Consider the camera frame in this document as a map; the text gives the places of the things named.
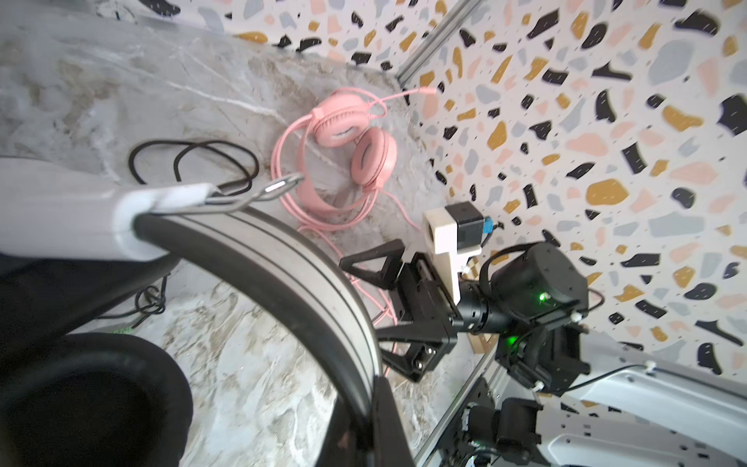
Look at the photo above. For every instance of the white black headphones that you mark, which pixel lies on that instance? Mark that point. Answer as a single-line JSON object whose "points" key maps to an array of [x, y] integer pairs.
{"points": [[139, 324]]}

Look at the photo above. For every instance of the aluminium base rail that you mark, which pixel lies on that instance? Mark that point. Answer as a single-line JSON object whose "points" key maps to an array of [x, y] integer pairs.
{"points": [[463, 380]]}

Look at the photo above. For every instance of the right corner aluminium post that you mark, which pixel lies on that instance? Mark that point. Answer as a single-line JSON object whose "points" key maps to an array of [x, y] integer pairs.
{"points": [[436, 39]]}

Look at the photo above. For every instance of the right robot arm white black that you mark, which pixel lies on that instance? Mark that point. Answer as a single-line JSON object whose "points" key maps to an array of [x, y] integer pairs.
{"points": [[535, 306]]}

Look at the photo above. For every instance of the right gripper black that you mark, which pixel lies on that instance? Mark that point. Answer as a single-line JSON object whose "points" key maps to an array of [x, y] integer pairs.
{"points": [[430, 321]]}

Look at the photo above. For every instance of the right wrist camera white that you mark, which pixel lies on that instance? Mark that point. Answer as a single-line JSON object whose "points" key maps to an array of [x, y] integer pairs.
{"points": [[454, 234]]}

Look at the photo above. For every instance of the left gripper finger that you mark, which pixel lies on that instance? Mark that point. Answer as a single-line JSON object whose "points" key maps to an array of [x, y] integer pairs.
{"points": [[380, 442]]}

